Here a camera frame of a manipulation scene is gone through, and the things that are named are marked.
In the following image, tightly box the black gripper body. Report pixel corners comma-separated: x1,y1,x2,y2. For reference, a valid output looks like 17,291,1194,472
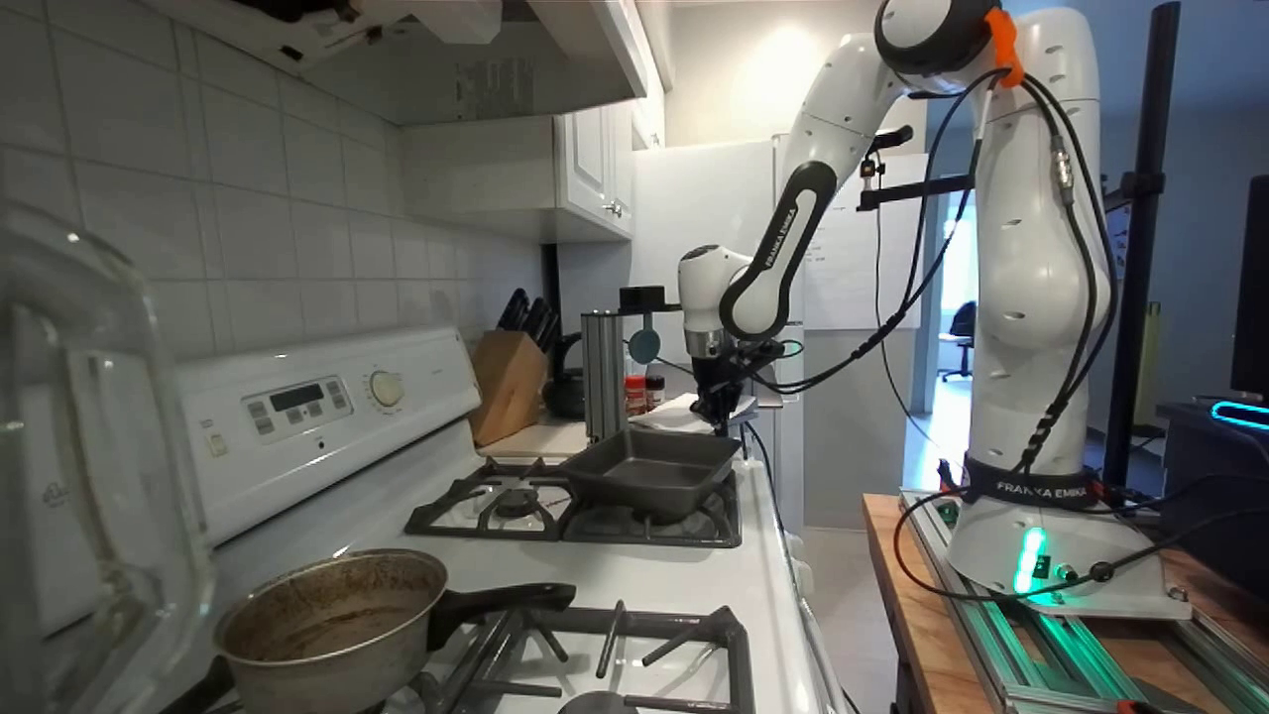
684,333,782,401

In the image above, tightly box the white paper sheet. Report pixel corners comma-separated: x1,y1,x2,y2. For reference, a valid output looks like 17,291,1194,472
635,394,708,432

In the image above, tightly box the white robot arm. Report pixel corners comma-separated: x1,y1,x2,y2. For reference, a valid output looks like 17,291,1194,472
676,0,1188,618

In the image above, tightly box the red cap spice bottle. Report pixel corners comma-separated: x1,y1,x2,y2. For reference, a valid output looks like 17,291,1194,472
623,373,652,411

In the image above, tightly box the square metal baking pan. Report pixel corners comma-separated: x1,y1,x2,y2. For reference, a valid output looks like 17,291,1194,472
561,432,738,518

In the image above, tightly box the white refrigerator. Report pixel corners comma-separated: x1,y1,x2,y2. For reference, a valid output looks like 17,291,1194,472
630,142,918,528

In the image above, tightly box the steel cylinder canister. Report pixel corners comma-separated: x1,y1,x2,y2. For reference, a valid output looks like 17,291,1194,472
584,309,625,440

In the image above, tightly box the white stove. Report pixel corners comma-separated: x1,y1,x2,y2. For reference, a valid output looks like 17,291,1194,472
179,331,843,714

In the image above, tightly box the wooden knife block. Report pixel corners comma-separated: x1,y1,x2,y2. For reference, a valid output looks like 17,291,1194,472
473,291,549,446

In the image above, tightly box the grey far stove grate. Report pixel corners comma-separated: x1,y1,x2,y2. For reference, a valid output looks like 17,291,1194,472
404,459,741,547

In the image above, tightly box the grey stove grate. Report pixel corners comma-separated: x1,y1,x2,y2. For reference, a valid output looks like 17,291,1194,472
404,459,741,547
370,602,757,714

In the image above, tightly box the white upper cabinet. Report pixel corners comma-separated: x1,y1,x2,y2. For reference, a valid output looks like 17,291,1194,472
404,103,637,241

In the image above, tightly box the grey near stove grate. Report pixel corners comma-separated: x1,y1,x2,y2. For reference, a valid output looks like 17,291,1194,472
370,602,757,714

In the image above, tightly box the steel saucepan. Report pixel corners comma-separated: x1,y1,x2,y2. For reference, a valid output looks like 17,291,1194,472
214,547,573,714

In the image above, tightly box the white range hood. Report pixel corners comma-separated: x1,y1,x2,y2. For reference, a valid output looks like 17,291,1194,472
147,0,652,127

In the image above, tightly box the black monitor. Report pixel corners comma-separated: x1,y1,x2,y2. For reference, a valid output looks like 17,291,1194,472
1230,176,1269,394

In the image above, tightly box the glass baking dish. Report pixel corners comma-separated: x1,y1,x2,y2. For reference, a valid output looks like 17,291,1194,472
0,197,214,714

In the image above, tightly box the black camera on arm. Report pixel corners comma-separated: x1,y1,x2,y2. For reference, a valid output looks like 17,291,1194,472
855,127,975,210

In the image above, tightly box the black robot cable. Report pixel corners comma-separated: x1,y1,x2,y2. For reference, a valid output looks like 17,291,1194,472
750,64,1269,610

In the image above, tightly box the metal base rail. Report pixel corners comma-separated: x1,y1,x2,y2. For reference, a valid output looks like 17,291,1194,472
886,492,1269,714

